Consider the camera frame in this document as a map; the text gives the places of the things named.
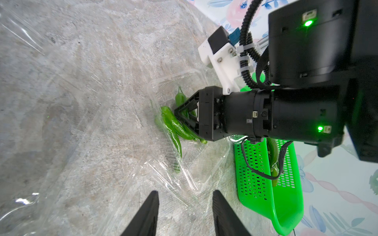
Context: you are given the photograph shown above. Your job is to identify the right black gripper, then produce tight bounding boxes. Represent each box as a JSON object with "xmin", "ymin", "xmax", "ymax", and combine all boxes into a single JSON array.
[{"xmin": 174, "ymin": 86, "xmax": 273, "ymax": 141}]

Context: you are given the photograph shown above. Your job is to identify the bright green plastic basket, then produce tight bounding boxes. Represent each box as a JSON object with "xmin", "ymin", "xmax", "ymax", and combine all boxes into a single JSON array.
[{"xmin": 234, "ymin": 140, "xmax": 304, "ymax": 236}]

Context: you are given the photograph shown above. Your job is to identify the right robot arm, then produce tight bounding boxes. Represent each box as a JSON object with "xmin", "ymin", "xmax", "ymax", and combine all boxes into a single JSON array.
[{"xmin": 174, "ymin": 1, "xmax": 378, "ymax": 163}]

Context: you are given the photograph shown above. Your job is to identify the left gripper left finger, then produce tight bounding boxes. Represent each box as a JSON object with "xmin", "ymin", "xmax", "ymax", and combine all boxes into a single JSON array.
[{"xmin": 121, "ymin": 190, "xmax": 159, "ymax": 236}]

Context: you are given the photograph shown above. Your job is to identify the clear pepper container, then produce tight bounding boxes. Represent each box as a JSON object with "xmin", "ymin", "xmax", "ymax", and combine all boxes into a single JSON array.
[
  {"xmin": 147, "ymin": 69, "xmax": 230, "ymax": 192},
  {"xmin": 1, "ymin": 1, "xmax": 157, "ymax": 236}
]

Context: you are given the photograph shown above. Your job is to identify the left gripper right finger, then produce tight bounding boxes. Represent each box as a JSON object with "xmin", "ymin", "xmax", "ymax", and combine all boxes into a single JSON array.
[{"xmin": 212, "ymin": 190, "xmax": 251, "ymax": 236}]

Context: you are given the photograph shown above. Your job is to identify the green peppers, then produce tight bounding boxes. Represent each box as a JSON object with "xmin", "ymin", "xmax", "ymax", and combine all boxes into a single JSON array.
[{"xmin": 266, "ymin": 138, "xmax": 280, "ymax": 177}]

